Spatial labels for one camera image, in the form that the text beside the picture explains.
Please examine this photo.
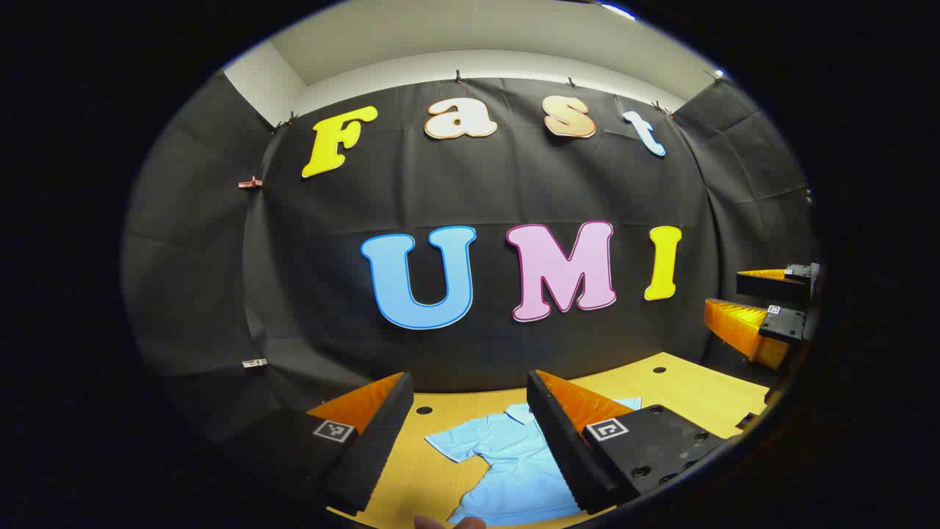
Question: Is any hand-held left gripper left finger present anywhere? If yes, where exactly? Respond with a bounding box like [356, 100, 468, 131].
[220, 371, 416, 517]

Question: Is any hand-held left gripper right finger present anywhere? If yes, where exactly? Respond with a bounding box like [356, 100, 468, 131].
[526, 370, 735, 515]

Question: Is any light blue T-shirt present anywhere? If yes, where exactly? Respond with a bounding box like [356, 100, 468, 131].
[424, 397, 643, 527]

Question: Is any black backdrop cloth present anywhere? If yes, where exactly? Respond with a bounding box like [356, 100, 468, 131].
[121, 70, 820, 442]

